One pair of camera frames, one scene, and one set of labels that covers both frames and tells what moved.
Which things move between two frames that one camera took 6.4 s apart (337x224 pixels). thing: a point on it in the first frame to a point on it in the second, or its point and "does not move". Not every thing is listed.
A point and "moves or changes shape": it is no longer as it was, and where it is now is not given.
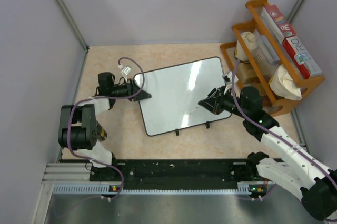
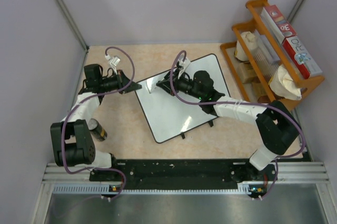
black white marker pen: (195, 108) to (149, 83)
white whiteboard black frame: (176, 91) moves or changes shape
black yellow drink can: (102, 132) does not move
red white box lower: (306, 64) does not move
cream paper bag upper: (250, 42) does not move
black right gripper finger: (211, 103) to (166, 85)
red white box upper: (281, 27) does not move
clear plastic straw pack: (266, 56) does not move
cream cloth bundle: (283, 84) does not move
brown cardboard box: (245, 72) does not move
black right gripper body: (227, 102) to (184, 84)
